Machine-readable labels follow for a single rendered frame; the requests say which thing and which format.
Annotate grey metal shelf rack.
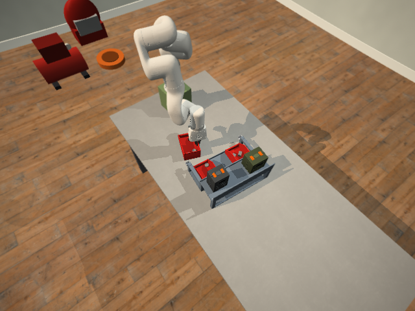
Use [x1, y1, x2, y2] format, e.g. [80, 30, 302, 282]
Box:
[185, 135, 275, 209]

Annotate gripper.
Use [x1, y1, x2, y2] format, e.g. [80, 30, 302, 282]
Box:
[188, 124, 207, 146]

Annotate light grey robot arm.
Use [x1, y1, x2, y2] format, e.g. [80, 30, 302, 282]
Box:
[134, 16, 205, 132]

